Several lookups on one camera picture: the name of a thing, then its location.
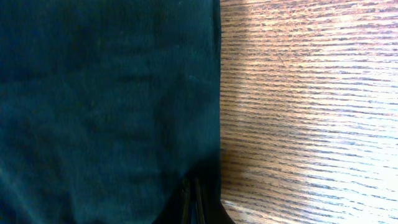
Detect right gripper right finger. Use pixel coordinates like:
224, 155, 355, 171
194, 177, 235, 224

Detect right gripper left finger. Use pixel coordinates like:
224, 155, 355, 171
152, 177, 192, 224

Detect black shorts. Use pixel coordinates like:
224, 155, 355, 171
1, 0, 221, 223

